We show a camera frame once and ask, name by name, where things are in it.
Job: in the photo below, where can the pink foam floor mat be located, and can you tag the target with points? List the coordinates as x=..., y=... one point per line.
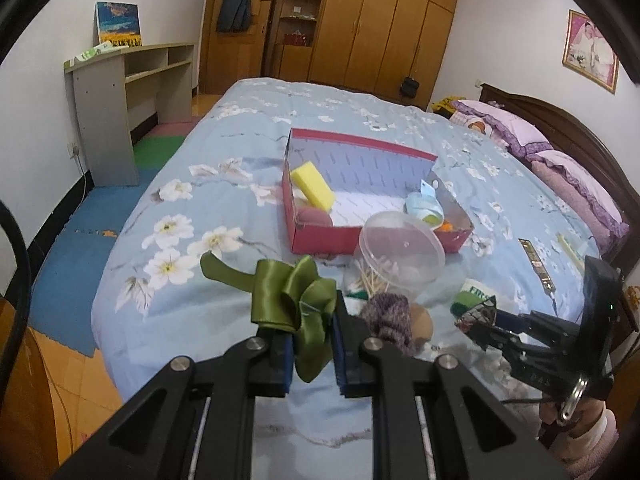
x=172, y=129

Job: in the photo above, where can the orange ribbon bow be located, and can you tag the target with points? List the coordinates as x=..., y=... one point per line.
x=446, y=227

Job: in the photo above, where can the green satin ribbon bow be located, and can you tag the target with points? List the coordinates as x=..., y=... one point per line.
x=280, y=290

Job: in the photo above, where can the silver metal clip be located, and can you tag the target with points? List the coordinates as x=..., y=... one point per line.
x=574, y=397

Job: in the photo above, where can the dark patterned strip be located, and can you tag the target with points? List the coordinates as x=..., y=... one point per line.
x=536, y=262

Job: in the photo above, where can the person's right hand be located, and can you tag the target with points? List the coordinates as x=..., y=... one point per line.
x=592, y=412

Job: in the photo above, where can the framed wall photo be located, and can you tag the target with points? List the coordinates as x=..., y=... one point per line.
x=590, y=50

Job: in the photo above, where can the blue face mask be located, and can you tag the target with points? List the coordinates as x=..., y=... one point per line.
x=420, y=205

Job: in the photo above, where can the pink egg-shaped makeup sponge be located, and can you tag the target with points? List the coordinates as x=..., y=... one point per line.
x=315, y=217

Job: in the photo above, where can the clear plastic container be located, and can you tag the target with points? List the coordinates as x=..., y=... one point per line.
x=400, y=245

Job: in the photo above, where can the black hanging bag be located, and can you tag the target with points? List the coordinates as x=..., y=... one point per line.
x=410, y=87

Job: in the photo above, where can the green white roll packet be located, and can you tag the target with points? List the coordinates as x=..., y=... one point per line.
x=470, y=295

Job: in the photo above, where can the grey desk with shelves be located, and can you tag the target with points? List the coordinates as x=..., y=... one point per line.
x=100, y=125

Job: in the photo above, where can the red basket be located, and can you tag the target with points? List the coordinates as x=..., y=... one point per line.
x=296, y=39

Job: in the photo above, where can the tan makeup sponge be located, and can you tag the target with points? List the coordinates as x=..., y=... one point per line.
x=421, y=325

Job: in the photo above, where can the dark hanging jacket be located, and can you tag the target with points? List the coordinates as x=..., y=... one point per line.
x=234, y=5

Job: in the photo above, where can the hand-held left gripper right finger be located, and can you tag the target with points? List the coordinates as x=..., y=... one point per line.
x=340, y=355

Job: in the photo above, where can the yellow patterned cloth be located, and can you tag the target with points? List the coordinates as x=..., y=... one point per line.
x=445, y=105

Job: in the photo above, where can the yellow sponge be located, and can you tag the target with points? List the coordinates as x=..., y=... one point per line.
x=312, y=182

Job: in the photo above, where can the wooden wardrobe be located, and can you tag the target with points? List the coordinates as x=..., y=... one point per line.
x=380, y=25

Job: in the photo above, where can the purple ruffled pillow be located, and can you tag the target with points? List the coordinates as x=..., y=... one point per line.
x=580, y=190
x=505, y=125

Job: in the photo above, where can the blue and yellow painting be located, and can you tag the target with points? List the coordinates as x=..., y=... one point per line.
x=119, y=25

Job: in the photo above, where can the bunch of cotton swabs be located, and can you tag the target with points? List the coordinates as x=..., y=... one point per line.
x=375, y=280

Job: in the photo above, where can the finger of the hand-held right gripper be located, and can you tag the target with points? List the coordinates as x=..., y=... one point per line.
x=500, y=340
x=510, y=319

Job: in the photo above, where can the white wall outlet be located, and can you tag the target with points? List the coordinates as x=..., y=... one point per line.
x=74, y=149

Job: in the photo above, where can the purple knitted sock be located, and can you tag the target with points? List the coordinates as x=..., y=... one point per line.
x=387, y=317

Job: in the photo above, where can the green foam floor mat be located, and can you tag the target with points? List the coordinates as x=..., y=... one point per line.
x=157, y=150

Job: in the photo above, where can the red cardboard box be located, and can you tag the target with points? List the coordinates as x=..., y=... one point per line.
x=325, y=240

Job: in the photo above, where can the blue foam floor mat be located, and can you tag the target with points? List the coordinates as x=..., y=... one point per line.
x=75, y=270

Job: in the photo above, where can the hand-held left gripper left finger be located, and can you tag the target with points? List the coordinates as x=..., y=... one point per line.
x=286, y=360

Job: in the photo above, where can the wooden door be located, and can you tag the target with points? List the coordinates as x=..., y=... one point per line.
x=220, y=60

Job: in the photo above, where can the green and white pack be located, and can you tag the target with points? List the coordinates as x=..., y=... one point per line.
x=92, y=54

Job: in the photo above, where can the cartoon print pillow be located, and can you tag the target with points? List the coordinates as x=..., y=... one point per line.
x=470, y=123

